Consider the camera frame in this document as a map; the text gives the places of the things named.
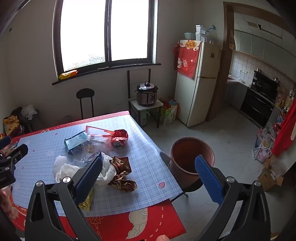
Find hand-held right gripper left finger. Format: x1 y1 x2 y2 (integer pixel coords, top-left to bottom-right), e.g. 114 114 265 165
25 156 103 241

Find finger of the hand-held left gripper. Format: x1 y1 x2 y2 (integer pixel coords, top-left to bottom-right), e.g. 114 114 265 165
0 144 28 171
0 136 12 149

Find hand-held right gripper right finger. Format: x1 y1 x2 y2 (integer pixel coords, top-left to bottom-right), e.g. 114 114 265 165
194 155 271 241

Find white plastic bag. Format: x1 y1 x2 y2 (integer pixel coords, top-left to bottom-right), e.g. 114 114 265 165
55 152 117 186

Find black snack wrapper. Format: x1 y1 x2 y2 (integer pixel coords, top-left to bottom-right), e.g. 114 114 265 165
80 149 102 164

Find yellow foil wrapper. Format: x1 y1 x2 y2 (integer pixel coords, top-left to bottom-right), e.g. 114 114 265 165
79 188 95 211

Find clear plastic clamshell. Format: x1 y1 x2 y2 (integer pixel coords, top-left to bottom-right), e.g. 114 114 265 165
75 141 101 161

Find brown plastic bucket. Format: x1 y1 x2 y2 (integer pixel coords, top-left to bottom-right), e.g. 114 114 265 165
170 137 215 189

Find brown gold foil wrapper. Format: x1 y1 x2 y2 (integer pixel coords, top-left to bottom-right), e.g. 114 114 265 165
108 156 137 193

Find white foam net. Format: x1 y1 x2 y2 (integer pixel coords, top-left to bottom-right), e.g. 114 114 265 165
54 156 67 175

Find blue snack wrapper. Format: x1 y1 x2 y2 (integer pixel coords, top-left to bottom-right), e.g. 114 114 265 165
64 131 89 155

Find red rimmed clear plastic tray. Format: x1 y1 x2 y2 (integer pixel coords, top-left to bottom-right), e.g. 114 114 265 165
85 126 115 145

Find crushed red can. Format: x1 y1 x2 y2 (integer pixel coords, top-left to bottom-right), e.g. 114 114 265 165
111 130 129 148

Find person's left hand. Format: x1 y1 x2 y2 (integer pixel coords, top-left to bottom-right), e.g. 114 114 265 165
0 185 18 220

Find black folding stool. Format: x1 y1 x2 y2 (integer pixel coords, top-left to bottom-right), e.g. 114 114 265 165
159 152 204 202

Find dark chair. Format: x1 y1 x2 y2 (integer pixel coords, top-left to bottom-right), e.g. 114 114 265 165
11 107 40 133

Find crumpled white bag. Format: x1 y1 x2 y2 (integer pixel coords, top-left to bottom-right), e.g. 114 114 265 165
21 105 38 120

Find blue plaid tablecloth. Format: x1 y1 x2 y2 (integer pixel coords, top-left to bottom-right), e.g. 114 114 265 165
11 113 184 217

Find open cardboard box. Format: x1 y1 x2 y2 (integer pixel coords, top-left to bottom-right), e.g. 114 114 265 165
257 154 284 192

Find pile of filled plastic bags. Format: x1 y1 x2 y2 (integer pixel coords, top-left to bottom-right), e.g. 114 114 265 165
253 122 281 163

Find green yellow printed bag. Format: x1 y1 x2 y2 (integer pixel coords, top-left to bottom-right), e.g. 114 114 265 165
162 105 178 126

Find green kettle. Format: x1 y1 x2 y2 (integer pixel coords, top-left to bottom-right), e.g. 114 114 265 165
139 109 151 127

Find cream two door fridge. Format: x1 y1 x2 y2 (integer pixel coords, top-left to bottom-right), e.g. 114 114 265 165
174 40 222 127

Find red shopping bag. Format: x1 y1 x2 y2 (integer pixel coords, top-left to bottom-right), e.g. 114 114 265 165
160 98 177 109

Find yellow snack packet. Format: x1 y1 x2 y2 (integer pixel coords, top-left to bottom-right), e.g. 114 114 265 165
59 70 78 80

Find red apron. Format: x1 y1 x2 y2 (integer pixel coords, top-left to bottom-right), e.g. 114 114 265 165
271 98 296 157

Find grey kitchen counter cabinet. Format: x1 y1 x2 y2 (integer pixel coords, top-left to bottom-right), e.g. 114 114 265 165
225 75 251 109

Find black integrated stove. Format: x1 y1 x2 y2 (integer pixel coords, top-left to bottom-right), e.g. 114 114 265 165
240 70 281 128

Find silver electric pressure cooker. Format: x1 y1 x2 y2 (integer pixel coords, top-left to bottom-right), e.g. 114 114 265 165
135 82 159 106

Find group of bottles and packets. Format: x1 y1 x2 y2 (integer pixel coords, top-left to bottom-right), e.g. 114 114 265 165
275 88 296 116

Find dark window sill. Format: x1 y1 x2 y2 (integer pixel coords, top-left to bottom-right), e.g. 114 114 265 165
52 63 161 86

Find red printed fridge cloth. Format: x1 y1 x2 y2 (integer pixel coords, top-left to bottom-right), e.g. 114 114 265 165
173 40 200 80

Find dark framed window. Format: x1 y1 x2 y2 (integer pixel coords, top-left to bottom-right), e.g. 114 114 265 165
53 0 161 75

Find grey upper kitchen cabinets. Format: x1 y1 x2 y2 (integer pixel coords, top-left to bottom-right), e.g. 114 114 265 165
233 29 296 70

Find clear plastic bags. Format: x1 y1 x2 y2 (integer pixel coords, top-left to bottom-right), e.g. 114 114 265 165
206 25 218 43

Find stacked white plastic boxes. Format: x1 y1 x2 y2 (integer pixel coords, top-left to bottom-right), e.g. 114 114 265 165
195 25 207 42

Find white top black frame table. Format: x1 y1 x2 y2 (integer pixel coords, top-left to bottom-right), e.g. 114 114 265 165
127 69 164 128

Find wooden door frame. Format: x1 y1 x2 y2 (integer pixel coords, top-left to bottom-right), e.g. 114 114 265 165
206 1 296 122

